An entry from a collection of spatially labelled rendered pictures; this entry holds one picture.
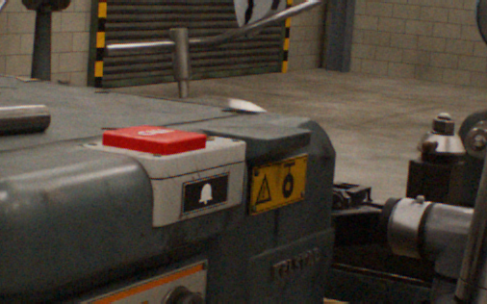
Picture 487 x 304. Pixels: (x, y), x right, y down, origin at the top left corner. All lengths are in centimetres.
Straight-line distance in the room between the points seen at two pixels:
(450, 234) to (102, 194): 77
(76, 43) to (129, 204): 1116
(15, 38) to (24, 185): 1049
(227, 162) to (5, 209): 25
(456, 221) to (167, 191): 70
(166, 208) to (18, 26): 1041
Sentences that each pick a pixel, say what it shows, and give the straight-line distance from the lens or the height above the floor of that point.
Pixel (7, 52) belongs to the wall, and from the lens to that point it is 1119.
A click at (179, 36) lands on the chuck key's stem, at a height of 131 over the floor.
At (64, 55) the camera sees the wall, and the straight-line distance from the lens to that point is 1187.
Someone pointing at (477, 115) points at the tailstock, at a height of 113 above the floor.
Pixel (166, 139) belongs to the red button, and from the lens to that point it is 90.
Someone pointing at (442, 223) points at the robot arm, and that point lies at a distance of 153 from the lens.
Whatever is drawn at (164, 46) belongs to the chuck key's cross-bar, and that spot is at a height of 130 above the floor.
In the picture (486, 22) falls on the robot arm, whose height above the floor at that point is 135.
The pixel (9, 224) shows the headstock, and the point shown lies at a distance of 76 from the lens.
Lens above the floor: 140
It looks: 10 degrees down
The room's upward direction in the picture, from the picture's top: 4 degrees clockwise
